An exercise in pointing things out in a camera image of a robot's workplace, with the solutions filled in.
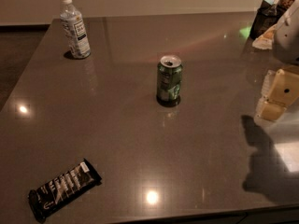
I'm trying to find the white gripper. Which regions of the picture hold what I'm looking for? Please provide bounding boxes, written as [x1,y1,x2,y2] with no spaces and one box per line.
[256,13,299,121]

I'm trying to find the black rxbar chocolate bar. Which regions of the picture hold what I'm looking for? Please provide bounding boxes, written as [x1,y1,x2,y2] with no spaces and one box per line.
[28,159,102,223]

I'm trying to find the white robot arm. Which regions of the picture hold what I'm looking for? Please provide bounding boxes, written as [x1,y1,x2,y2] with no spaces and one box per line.
[252,0,299,121]

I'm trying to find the green soda can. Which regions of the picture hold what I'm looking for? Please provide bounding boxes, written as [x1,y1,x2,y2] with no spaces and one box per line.
[157,55,183,103]

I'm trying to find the yellow white snack packet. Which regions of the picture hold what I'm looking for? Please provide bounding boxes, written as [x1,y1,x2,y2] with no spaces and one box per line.
[252,24,277,50]

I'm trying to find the black snack bag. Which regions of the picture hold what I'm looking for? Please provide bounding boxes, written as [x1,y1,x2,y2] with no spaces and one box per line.
[249,0,286,39]

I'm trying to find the clear plastic water bottle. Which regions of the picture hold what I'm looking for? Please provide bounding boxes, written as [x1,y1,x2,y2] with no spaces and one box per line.
[60,0,91,59]

